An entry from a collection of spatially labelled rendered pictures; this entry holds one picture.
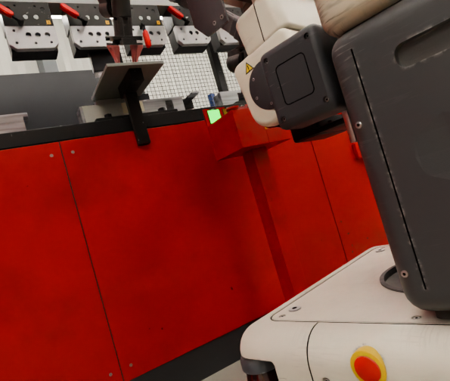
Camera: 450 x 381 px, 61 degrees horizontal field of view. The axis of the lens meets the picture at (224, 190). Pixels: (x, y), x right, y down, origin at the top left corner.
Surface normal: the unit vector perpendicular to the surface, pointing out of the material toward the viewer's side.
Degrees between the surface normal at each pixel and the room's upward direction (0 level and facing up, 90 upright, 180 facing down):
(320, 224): 90
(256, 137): 90
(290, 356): 73
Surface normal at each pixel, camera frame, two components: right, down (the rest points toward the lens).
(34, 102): 0.47, -0.18
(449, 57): -0.69, 0.17
